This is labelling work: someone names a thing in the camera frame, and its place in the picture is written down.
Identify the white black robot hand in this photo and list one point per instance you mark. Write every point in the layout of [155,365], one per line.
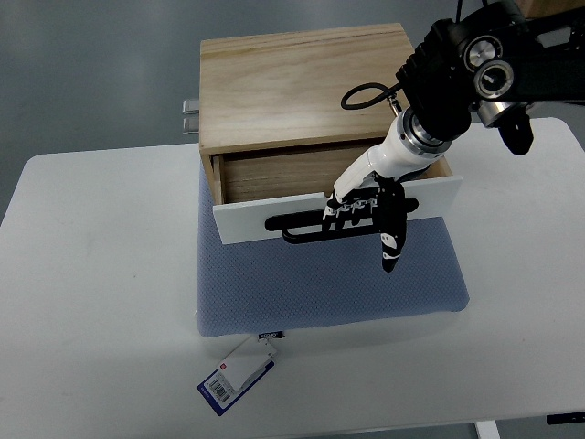
[373,184]

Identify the black drawer handle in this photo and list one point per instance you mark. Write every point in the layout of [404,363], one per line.
[315,226]

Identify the white drawer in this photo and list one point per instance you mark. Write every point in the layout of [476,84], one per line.
[250,187]

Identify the wooden drawer cabinet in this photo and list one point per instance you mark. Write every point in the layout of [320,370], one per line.
[284,90]

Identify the blue mesh cushion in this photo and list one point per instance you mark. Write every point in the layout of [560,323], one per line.
[263,286]

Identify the white blue product tag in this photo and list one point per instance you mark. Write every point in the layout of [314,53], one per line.
[239,371]

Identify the cardboard box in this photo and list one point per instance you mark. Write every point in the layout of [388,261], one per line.
[542,8]

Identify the white table leg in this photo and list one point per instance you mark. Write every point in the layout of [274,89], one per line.
[487,430]

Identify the black table edge control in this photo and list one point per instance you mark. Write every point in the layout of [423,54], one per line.
[565,418]

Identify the grey table clamp bracket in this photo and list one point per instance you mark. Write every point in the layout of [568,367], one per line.
[190,111]

